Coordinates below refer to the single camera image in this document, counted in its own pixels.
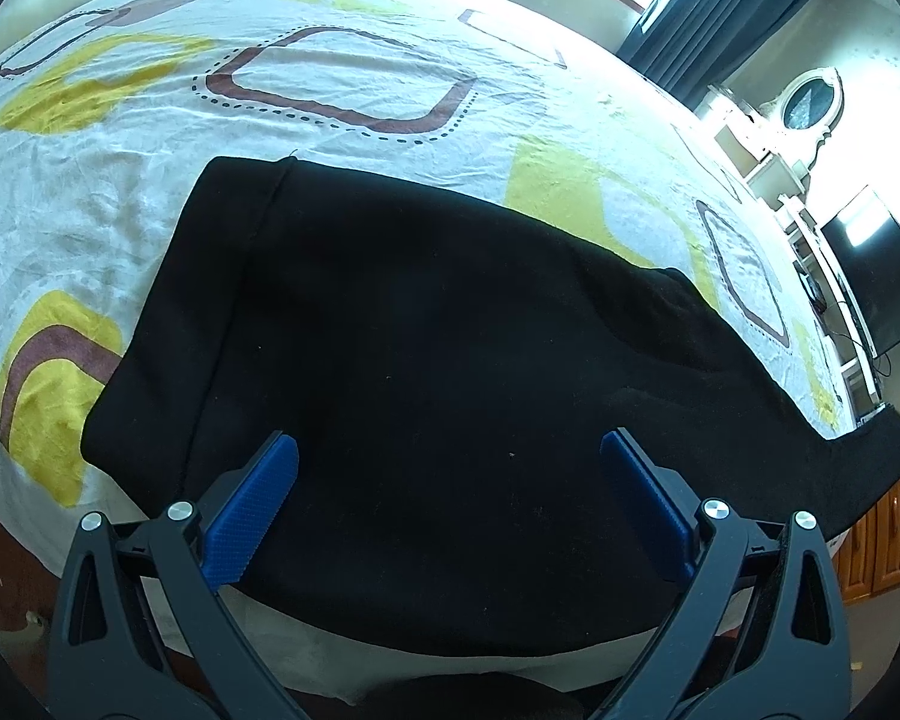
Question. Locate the white television stand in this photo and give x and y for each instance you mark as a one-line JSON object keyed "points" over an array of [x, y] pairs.
{"points": [[844, 330]]}

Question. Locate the dark blue curtain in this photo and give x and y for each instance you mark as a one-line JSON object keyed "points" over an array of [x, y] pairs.
{"points": [[709, 22]]}

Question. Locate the patterned white bed sheet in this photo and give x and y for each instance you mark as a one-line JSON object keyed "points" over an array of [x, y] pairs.
{"points": [[345, 75]]}

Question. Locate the black television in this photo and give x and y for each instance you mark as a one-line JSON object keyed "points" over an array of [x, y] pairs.
{"points": [[881, 277]]}

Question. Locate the white oval vanity mirror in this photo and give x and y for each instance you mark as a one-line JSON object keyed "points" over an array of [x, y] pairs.
{"points": [[808, 105]]}

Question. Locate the white vanity table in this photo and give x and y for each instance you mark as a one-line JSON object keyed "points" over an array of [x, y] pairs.
{"points": [[754, 157]]}

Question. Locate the black studded pants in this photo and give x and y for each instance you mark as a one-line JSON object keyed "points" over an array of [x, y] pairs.
{"points": [[435, 360]]}

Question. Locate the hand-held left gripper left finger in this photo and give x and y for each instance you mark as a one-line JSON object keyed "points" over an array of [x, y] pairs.
{"points": [[251, 514]]}

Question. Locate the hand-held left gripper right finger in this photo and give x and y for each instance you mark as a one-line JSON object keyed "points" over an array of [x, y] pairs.
{"points": [[649, 502]]}

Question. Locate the brown wooden cabinet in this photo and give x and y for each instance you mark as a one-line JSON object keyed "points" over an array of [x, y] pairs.
{"points": [[881, 540]]}

